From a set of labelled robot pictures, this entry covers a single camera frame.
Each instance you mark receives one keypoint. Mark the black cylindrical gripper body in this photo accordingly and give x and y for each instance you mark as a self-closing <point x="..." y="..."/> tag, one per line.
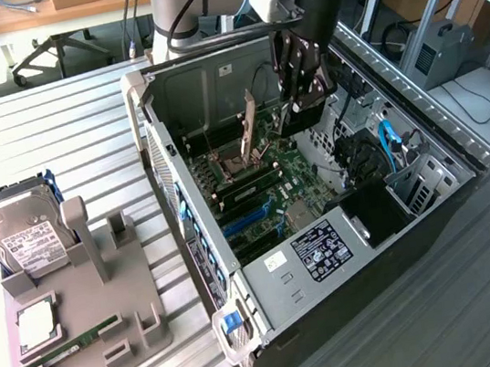
<point x="321" y="15"/>

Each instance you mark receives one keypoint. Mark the graphics card with black fan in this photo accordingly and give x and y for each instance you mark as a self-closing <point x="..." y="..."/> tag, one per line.
<point x="305" y="121"/>

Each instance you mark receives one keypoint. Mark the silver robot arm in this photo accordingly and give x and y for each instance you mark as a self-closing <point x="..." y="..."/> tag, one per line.
<point x="173" y="9"/>

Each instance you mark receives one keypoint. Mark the green motherboard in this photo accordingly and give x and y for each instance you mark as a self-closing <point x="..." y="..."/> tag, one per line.
<point x="308" y="174"/>

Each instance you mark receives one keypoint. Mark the thin metal locking lever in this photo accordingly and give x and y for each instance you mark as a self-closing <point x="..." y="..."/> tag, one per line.
<point x="208" y="140"/>

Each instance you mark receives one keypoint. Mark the CPU socket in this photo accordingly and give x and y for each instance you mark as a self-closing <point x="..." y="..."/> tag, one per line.
<point x="231" y="167"/>

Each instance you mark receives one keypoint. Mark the grey vented box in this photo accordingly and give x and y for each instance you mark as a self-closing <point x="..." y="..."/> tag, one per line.
<point x="443" y="57"/>

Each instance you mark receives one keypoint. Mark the black labelled RAM stick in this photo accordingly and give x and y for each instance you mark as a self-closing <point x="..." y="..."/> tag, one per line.
<point x="251" y="192"/>

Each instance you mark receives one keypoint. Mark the silver chipset heatsink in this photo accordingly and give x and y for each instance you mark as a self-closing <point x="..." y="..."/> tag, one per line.
<point x="301" y="213"/>

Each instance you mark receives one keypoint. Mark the long black expansion slot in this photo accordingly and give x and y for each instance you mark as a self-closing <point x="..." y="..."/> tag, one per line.
<point x="244" y="209"/>

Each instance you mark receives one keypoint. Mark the silver disk bay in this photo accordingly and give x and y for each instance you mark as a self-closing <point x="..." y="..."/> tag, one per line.
<point x="428" y="174"/>

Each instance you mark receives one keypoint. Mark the blue expansion slot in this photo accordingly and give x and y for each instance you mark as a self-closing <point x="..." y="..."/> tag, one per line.
<point x="246" y="221"/>

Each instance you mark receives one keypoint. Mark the short black expansion slot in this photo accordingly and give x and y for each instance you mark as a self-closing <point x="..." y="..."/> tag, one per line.
<point x="253" y="241"/>

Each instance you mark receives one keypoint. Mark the blue card retainer strip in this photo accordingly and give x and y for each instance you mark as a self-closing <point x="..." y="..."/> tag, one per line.
<point x="203" y="240"/>

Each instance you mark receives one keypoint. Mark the grey power supply with label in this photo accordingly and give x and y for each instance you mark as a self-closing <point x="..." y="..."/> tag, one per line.
<point x="279" y="289"/>

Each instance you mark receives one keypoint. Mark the black office chair base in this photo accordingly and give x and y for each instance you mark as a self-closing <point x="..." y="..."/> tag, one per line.
<point x="59" y="50"/>

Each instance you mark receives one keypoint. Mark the open grey PC case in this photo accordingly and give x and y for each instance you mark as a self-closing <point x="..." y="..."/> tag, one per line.
<point x="384" y="310"/>

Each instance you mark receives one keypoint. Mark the blue case latch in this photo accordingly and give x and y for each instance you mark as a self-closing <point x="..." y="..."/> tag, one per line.
<point x="231" y="323"/>

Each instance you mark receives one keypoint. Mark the grey parts rack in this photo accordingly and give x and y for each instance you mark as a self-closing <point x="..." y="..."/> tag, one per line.
<point x="88" y="308"/>

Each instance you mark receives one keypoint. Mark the silver hard disk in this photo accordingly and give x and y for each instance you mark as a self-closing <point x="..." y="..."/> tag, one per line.
<point x="16" y="227"/>

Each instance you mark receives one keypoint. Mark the green RAM stick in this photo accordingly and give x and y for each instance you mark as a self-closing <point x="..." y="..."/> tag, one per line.
<point x="86" y="340"/>

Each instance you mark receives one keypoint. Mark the silver CPU chip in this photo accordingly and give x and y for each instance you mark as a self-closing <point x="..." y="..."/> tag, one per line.
<point x="38" y="325"/>

